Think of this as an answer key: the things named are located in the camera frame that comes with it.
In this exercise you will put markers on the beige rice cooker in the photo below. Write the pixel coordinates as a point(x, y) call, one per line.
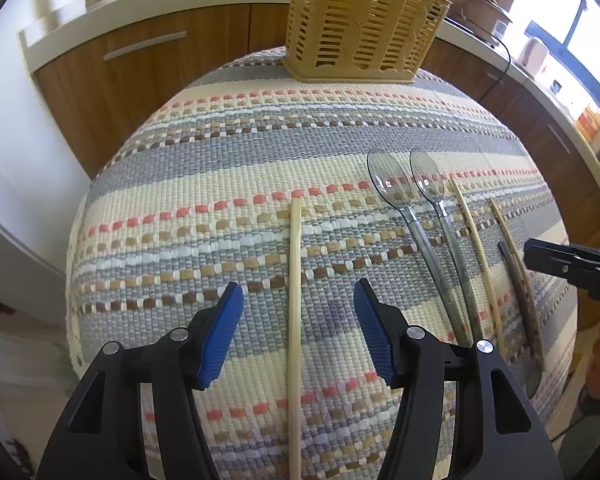
point(480, 15)

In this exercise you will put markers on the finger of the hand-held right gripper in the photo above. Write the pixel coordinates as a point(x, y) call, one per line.
point(550, 255)

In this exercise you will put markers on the striped woven table mat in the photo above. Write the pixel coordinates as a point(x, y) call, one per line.
point(230, 185)

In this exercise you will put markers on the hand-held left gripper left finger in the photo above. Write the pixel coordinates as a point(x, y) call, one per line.
point(220, 335)

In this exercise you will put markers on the clear plastic spoon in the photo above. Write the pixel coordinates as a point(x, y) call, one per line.
point(426, 172)
point(387, 175)

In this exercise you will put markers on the wooden chopstick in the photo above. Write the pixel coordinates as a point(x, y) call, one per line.
point(480, 260)
point(295, 310)
point(517, 265)

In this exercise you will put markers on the white electric kettle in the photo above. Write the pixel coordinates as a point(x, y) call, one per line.
point(535, 57)

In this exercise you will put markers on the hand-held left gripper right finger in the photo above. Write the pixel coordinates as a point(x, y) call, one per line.
point(375, 332)

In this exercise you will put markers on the dark-framed window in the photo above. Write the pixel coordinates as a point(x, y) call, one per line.
point(595, 60)

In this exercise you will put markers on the dark tinted plastic spoon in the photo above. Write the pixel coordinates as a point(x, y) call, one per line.
point(522, 310)

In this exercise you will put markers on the yellow slotted plastic utensil basket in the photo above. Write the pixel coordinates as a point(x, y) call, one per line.
point(360, 20)

